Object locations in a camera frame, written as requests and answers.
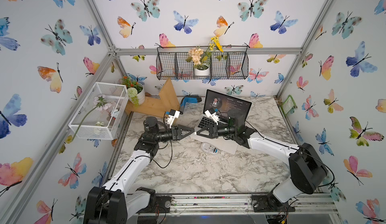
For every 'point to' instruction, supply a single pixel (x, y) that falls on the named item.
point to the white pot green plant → (135, 90)
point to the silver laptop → (216, 107)
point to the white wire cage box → (100, 114)
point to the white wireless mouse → (209, 148)
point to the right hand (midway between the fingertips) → (199, 134)
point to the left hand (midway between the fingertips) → (193, 132)
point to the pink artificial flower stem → (99, 103)
